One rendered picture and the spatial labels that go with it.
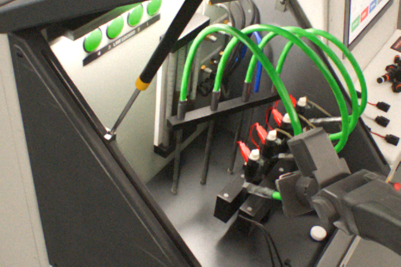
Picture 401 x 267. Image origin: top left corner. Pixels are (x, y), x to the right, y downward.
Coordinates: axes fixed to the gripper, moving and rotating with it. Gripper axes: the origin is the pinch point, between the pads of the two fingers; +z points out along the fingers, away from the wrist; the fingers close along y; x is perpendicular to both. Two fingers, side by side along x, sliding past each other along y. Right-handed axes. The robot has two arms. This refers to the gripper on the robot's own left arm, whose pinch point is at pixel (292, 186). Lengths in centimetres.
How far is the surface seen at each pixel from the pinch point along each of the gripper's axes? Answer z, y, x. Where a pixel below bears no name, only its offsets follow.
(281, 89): -8.4, -0.4, -17.3
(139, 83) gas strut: -19.7, 22.9, -23.0
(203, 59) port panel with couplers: 42, 1, -32
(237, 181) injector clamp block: 31.5, 3.2, -0.1
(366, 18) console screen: 51, -53, -33
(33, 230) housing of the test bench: 32, 52, -3
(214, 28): 2.8, 5.0, -32.1
